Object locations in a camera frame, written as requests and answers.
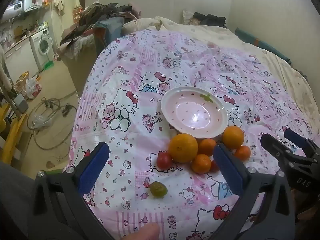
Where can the teal mat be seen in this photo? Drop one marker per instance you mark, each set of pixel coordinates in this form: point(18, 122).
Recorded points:
point(262, 43)

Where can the dark clothes on pillow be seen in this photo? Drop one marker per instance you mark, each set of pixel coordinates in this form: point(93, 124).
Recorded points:
point(207, 17)

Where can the pink cartoon printed blanket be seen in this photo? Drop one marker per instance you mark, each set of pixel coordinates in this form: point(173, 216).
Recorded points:
point(130, 135)

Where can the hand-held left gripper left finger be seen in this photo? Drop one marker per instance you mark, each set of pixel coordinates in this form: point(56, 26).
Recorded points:
point(95, 170)

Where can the medium orange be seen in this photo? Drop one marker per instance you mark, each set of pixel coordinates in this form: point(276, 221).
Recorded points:
point(233, 137)

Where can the green cherry tomato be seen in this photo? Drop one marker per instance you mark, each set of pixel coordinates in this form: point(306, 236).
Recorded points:
point(158, 189)

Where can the white range hood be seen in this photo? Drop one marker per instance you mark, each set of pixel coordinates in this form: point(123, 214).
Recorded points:
point(18, 5)

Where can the white kitchen counter cabinet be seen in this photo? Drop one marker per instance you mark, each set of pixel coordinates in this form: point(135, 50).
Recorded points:
point(16, 57)

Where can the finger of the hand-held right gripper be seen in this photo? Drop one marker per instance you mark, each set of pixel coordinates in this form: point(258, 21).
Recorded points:
point(273, 146)
point(297, 138)

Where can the pink speckled plate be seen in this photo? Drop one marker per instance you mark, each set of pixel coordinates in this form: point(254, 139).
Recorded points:
point(195, 112)

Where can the white washing machine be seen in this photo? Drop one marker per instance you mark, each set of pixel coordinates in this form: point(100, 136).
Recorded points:
point(42, 46)

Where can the red and white plastic bag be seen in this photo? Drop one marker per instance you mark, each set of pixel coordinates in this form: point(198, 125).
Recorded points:
point(33, 88)

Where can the red cherry tomato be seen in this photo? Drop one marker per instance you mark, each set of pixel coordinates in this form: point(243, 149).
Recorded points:
point(214, 166)
point(164, 160)

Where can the small tangerine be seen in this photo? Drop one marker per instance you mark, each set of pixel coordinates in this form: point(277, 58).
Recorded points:
point(207, 147)
point(243, 153)
point(201, 164)

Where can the large yellowish orange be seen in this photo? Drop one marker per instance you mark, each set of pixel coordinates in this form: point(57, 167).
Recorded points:
point(182, 147)

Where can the yellow table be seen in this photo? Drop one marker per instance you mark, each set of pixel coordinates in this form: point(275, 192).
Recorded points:
point(11, 135)

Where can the pile of dark clothes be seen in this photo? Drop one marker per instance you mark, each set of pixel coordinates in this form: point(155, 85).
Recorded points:
point(100, 13)

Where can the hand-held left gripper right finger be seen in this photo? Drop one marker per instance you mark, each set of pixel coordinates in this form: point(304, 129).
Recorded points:
point(228, 172)

